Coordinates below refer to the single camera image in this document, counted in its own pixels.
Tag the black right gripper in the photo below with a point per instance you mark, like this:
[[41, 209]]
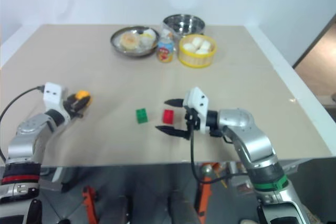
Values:
[[190, 120]]

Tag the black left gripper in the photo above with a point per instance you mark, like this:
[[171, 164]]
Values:
[[68, 105]]

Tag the yellow toy brick cube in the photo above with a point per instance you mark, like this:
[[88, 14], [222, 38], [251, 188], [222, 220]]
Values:
[[83, 96]]

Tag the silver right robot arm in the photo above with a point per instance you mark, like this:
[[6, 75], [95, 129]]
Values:
[[252, 140]]

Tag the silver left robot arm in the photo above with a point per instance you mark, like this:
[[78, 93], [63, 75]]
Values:
[[24, 140]]

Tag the red toy brick cube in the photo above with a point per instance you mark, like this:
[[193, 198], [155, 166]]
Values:
[[168, 116]]

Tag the green toy brick cube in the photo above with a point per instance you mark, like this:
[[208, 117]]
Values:
[[141, 116]]

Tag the small printed drink can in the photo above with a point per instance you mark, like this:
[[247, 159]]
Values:
[[165, 52]]

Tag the yellow bamboo steamer basket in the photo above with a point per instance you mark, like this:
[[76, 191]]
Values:
[[197, 56]]

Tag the white steamed bun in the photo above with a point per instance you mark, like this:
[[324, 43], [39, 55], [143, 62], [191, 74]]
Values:
[[197, 41], [188, 46], [207, 45], [201, 51]]

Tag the round metal plate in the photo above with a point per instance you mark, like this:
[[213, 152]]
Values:
[[134, 51]]

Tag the wrapped white bun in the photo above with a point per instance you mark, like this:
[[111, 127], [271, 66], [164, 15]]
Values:
[[146, 41]]

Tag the round browned flat bread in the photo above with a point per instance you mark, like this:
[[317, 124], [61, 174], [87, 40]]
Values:
[[128, 40]]

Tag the clear plastic bag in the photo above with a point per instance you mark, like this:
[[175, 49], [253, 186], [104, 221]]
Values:
[[167, 32]]

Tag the orange clamp tool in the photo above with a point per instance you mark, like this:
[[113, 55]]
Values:
[[203, 195], [89, 203]]

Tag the stainless steel bowl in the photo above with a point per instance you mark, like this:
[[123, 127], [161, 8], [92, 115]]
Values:
[[183, 24]]

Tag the dark rounded shape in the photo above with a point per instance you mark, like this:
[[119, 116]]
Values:
[[34, 212]]

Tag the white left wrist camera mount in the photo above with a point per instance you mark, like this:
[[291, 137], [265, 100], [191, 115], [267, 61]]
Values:
[[53, 95]]

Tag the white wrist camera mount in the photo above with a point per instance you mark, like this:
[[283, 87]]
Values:
[[197, 100], [53, 95]]

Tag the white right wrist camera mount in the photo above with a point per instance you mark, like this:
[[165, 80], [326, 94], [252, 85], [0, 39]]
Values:
[[197, 100]]

